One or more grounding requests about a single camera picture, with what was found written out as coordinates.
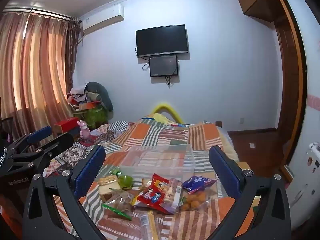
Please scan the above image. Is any white door with stickers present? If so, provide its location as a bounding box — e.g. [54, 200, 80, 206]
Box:
[280, 0, 320, 230]

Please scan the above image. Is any yellow hoop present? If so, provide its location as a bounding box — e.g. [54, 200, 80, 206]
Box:
[152, 102, 184, 124]

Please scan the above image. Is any pile of clothes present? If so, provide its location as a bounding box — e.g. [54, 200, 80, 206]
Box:
[66, 86, 102, 113]

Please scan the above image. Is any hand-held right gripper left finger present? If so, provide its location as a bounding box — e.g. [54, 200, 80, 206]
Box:
[22, 144, 110, 240]

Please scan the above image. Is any clear bag of brown snacks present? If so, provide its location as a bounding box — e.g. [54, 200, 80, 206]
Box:
[105, 191, 137, 218]

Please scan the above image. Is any white air conditioner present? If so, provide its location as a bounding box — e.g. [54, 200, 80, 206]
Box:
[80, 4, 125, 34]

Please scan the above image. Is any blue snack packet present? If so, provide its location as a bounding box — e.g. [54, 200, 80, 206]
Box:
[182, 176, 217, 195]

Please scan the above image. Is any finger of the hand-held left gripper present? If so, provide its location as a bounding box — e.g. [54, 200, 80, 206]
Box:
[7, 132, 75, 173]
[5, 126, 53, 156]

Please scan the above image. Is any black wall television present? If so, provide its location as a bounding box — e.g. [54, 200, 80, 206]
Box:
[136, 25, 189, 58]

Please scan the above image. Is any red box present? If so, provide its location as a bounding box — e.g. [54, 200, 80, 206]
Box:
[54, 117, 80, 133]

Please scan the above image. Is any green bag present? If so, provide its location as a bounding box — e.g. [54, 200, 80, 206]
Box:
[84, 105, 110, 130]

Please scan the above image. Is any clear bag of orange balls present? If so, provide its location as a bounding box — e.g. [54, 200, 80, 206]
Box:
[180, 189, 218, 212]

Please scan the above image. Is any brown patterned curtain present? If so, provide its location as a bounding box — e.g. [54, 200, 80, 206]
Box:
[67, 17, 81, 87]

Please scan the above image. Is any yellow snack packet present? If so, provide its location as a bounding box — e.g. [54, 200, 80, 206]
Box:
[139, 211, 161, 240]

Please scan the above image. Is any small black monitor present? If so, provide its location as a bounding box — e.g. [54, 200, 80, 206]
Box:
[149, 55, 179, 77]

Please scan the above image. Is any red snack packet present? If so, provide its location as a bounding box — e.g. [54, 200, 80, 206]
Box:
[137, 173, 173, 210]

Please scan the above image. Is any green snack wrapper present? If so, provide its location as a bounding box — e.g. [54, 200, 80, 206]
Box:
[102, 203, 133, 221]

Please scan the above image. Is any beige cracker pack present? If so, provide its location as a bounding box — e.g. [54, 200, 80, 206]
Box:
[97, 175, 121, 202]

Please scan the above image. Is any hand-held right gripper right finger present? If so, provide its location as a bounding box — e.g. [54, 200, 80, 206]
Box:
[208, 145, 292, 240]

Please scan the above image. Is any green plastic ball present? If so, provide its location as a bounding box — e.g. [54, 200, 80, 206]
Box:
[117, 174, 134, 189]

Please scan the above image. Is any pink bunny toy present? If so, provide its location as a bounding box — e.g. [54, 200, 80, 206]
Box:
[77, 120, 90, 139]

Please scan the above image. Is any orange curtain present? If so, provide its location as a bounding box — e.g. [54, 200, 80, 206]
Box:
[0, 9, 75, 137]

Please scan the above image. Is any clear plastic container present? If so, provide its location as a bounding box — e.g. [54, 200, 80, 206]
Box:
[120, 144, 196, 178]

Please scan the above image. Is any clear wafer pack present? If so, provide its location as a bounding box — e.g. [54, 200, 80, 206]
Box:
[162, 179, 184, 214]

